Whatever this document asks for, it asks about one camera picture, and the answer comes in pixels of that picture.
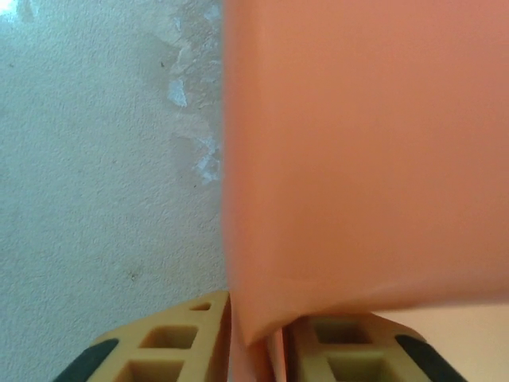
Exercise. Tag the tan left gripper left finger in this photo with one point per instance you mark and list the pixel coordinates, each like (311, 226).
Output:
(167, 358)

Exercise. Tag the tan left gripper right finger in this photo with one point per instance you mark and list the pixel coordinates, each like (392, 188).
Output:
(318, 358)

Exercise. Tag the orange wrapping paper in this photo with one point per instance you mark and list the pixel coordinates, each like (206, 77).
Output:
(358, 159)

